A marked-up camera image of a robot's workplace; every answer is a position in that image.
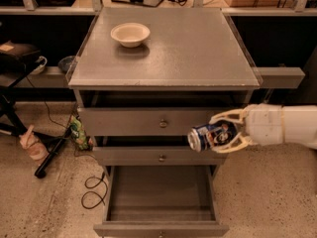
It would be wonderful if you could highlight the white cup on shelf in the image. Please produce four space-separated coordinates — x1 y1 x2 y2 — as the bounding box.
32 56 48 74

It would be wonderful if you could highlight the green chip bag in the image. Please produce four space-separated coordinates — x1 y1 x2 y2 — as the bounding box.
69 115 92 151

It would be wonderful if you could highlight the grey bottom drawer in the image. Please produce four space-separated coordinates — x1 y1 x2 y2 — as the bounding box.
94 166 229 238

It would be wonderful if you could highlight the black stand leg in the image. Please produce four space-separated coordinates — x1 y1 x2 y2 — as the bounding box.
34 129 70 179

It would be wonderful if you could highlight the blue pepsi can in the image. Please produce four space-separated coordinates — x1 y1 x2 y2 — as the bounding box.
187 120 239 153

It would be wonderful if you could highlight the grey top drawer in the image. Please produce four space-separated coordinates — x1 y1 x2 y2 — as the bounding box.
77 92 248 138

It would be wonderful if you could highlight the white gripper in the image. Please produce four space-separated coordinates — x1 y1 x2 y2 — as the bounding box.
209 104 283 154

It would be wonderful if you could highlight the grey drawer cabinet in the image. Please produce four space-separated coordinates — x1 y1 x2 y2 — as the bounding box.
65 6 264 183

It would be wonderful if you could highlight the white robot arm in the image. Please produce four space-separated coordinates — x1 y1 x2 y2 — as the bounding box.
209 103 317 154

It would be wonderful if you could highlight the pink plastic bag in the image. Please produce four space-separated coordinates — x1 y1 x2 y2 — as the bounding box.
19 125 49 165

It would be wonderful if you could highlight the white paper bowl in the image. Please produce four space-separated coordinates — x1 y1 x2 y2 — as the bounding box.
110 23 151 48

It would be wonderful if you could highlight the grey drawer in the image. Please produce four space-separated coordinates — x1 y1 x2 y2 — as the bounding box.
77 92 248 138
93 136 227 166
94 166 229 238

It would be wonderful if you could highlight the brass top drawer knob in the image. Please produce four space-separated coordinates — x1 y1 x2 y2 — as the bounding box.
159 119 167 128

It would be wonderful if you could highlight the grey middle drawer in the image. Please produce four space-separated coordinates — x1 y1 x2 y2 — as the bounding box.
93 136 227 166

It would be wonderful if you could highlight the dark blue bowl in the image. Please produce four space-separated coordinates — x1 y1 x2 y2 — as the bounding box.
57 56 75 73

